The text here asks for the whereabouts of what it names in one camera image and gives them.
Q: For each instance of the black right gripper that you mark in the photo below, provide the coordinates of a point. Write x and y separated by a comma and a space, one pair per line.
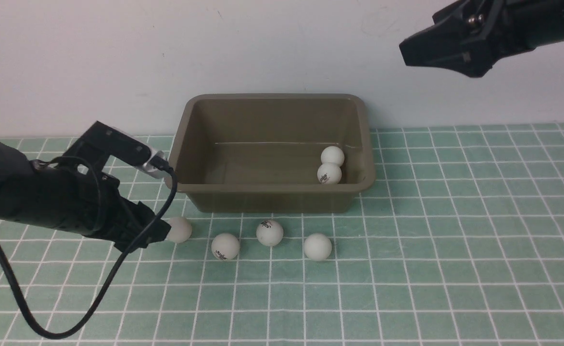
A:
495, 29

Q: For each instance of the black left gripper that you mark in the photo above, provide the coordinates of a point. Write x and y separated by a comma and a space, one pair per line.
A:
76, 197

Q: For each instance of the white ball with logo front-left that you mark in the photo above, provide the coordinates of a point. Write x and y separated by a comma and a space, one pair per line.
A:
225, 246

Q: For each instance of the olive green plastic bin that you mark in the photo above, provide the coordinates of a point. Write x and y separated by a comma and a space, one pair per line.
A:
259, 153

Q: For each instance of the white ball with logo centre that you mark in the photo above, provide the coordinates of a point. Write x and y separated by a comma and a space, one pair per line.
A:
269, 233

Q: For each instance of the white plain ball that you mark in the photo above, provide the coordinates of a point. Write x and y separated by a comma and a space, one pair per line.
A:
332, 155
317, 247

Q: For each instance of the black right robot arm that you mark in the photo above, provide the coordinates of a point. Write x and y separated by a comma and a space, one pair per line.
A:
551, 27

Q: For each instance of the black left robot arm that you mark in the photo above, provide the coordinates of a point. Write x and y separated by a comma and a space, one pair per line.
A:
16, 185

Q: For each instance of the green checkered table mat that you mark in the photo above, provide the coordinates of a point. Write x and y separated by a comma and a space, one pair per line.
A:
459, 242

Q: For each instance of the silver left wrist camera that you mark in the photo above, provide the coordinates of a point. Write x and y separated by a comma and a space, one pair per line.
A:
100, 142

